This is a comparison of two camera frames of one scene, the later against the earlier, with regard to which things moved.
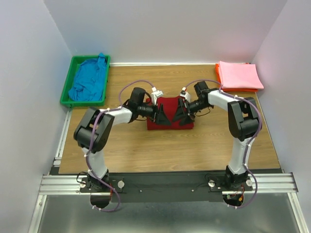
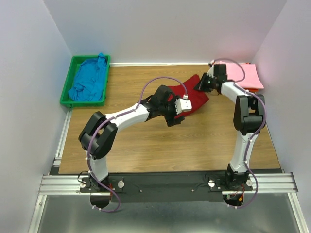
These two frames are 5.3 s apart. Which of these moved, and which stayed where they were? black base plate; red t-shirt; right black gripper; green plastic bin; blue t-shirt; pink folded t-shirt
Moved: red t-shirt; right black gripper
Stayed: pink folded t-shirt; black base plate; blue t-shirt; green plastic bin
